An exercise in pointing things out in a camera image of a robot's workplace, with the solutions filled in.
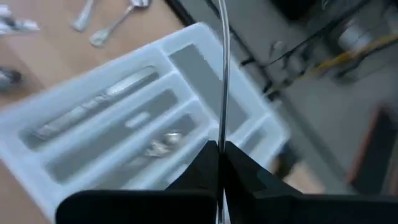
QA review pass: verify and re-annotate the silver table knife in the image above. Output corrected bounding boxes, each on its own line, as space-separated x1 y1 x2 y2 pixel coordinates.
216 0 231 224
30 66 160 141
0 4 40 34

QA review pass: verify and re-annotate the silver fork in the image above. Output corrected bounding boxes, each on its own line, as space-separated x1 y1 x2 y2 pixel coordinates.
70 0 96 33

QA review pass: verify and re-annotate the black mat with orange stripes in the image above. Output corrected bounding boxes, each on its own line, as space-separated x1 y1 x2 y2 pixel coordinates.
346 105 398 195

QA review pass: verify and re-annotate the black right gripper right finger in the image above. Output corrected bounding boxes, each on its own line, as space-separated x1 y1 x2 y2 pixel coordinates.
221 141 398 224

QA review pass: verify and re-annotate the black table frame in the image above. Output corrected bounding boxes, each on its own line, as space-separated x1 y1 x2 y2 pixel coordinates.
164 0 195 27

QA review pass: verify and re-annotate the white cutlery organizer tray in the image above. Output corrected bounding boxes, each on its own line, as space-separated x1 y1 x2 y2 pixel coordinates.
0 21 292 223

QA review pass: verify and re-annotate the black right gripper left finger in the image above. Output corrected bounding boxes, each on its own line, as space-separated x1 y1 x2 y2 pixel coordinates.
55 139 220 224

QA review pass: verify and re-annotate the silver spoon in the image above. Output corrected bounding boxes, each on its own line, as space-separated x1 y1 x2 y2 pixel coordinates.
89 0 152 48
99 140 174 187
124 130 185 175

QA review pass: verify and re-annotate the yellow floor cable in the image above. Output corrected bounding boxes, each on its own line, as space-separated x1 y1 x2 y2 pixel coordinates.
270 32 398 94

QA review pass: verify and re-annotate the thin black cable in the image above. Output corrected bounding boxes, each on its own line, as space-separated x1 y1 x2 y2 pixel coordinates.
241 0 398 68

